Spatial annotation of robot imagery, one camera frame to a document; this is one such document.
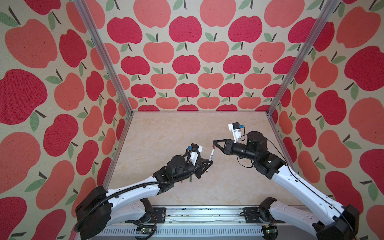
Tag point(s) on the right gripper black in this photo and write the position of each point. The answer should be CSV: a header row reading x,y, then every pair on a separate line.
x,y
229,147

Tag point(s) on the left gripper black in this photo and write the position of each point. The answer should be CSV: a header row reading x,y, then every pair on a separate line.
x,y
197,167

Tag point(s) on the white pen brown end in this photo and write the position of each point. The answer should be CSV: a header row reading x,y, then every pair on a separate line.
x,y
211,155

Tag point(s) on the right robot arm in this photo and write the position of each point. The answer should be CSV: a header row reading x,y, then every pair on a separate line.
x,y
327,219

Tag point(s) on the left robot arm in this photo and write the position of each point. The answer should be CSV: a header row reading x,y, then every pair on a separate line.
x,y
102,208

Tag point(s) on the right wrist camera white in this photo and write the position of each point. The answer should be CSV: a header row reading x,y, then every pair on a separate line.
x,y
236,129

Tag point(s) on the aluminium front rail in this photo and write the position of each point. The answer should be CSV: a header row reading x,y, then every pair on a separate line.
x,y
199,222

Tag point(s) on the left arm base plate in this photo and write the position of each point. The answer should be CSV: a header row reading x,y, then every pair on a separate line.
x,y
143,212

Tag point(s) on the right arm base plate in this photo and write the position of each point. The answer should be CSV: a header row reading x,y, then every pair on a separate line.
x,y
259,214

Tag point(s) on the right aluminium frame post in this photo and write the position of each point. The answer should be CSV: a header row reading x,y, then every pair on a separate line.
x,y
319,24

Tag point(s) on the aluminium frame post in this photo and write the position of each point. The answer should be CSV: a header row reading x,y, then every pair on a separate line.
x,y
90,24
319,24

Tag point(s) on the left aluminium frame post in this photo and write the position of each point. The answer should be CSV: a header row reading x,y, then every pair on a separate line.
x,y
90,24

